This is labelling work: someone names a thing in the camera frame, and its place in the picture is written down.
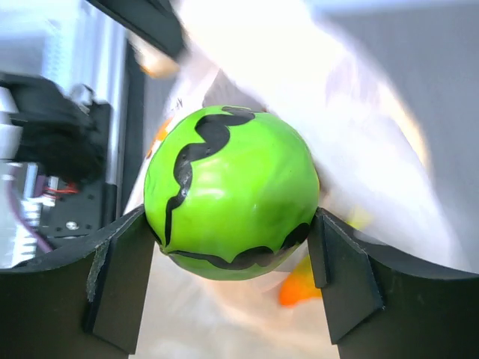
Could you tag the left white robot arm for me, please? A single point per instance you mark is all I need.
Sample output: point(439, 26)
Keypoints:
point(34, 107)

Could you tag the translucent plastic bag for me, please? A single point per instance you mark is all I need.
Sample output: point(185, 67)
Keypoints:
point(370, 154)

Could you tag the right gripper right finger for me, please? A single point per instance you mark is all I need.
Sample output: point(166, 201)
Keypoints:
point(383, 303)

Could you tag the green fake fruit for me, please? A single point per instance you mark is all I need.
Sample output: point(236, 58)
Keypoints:
point(231, 193)

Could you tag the aluminium frame rail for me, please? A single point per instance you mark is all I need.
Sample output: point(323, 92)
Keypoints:
point(38, 38)

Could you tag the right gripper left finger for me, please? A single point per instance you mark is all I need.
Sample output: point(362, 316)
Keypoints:
point(83, 300)

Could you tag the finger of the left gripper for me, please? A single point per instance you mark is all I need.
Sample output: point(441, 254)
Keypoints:
point(153, 21)

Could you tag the black mounting base plate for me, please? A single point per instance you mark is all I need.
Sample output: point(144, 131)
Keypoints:
point(82, 205)

